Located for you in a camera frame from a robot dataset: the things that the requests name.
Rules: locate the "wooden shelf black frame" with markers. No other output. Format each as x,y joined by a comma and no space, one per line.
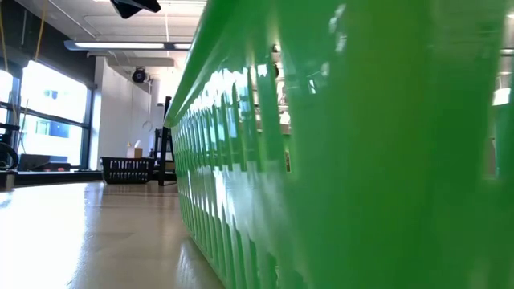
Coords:
164,152

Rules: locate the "long ceiling light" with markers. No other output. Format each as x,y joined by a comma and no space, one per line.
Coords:
120,45

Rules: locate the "black round ceiling fixture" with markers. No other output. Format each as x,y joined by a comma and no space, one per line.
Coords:
139,75

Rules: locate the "large window black frame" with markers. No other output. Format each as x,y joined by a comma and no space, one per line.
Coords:
52,120

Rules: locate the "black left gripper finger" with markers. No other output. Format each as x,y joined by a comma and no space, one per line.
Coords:
149,5
125,10

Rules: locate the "black slotted plastic basket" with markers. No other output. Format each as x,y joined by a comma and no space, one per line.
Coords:
126,170

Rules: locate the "small cardboard box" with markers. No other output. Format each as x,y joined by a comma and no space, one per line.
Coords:
136,153

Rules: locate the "grey ceiling duct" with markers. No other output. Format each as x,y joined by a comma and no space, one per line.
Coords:
136,61

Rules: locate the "black equipment case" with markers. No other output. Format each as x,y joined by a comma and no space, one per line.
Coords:
40,162

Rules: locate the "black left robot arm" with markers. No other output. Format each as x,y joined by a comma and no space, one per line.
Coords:
6,160

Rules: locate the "green slotted plastic basket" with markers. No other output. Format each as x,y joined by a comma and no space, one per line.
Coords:
361,160

